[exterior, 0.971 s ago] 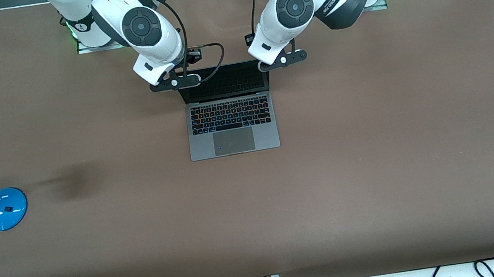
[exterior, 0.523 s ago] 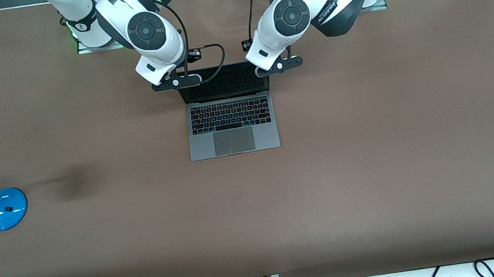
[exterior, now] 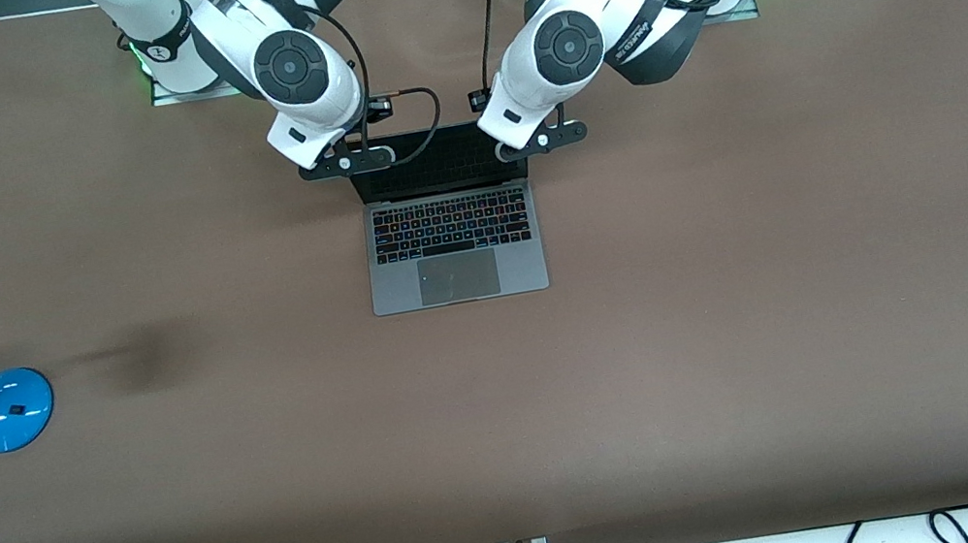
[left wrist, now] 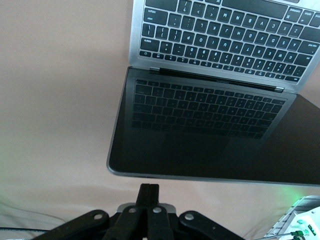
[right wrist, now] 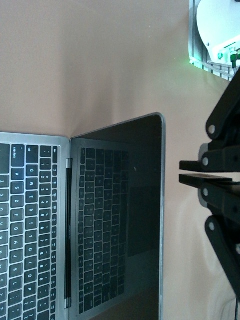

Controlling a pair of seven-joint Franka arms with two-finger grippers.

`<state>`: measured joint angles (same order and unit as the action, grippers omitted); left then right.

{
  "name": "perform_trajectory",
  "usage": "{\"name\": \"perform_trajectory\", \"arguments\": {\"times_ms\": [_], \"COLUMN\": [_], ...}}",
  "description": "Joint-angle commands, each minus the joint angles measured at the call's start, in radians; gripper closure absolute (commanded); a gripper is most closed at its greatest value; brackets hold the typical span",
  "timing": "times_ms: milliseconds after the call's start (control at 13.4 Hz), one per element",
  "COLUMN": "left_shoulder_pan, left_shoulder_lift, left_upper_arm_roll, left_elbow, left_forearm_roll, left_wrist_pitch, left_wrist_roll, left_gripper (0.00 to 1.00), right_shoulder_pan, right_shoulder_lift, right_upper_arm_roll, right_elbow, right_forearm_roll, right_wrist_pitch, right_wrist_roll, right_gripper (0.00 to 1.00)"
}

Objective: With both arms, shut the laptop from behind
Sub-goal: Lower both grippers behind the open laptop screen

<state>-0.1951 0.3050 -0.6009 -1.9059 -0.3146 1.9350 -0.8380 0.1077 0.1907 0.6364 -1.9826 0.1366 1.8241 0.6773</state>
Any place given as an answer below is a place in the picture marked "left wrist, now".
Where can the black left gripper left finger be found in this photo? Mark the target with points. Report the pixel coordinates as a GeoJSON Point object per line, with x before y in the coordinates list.
{"type": "Point", "coordinates": [117, 225]}

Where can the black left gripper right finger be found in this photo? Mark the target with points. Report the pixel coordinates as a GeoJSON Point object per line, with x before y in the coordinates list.
{"type": "Point", "coordinates": [160, 225]}

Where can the grey laptop with black keyboard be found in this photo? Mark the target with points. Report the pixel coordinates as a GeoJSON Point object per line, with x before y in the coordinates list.
{"type": "Point", "coordinates": [200, 150]}

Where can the brown table cover sheet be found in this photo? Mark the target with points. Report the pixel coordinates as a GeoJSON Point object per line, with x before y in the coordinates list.
{"type": "Point", "coordinates": [50, 100]}

